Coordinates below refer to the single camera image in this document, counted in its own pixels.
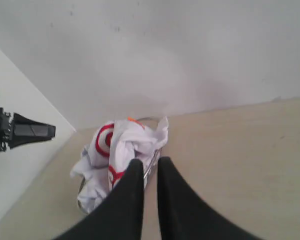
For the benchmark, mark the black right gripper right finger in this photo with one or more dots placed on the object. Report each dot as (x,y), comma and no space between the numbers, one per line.
(183,215)

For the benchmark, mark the white t-shirt red lettering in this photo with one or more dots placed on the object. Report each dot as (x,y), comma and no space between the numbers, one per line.
(125,147)

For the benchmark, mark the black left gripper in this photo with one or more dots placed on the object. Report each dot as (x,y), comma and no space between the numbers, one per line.
(17,130)

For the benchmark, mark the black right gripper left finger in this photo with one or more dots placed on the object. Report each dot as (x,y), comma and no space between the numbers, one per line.
(119,216)

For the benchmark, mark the round metal mesh basket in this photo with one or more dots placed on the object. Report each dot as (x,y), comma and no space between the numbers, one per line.
(150,165)

